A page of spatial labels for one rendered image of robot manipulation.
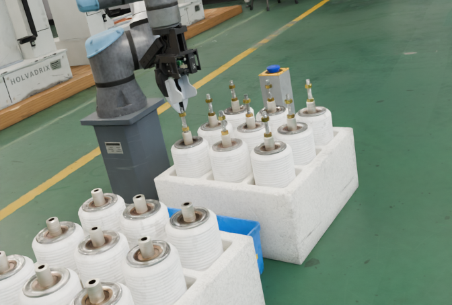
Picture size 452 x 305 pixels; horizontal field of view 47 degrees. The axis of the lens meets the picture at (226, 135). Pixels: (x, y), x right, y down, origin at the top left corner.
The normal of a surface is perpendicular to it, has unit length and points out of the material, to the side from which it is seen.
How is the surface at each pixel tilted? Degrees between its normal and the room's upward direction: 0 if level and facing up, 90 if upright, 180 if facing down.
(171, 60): 90
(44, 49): 90
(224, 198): 90
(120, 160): 90
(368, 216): 0
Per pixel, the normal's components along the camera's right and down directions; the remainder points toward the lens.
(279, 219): -0.53, 0.39
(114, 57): 0.29, 0.28
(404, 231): -0.18, -0.92
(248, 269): 0.83, 0.04
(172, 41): -0.70, 0.36
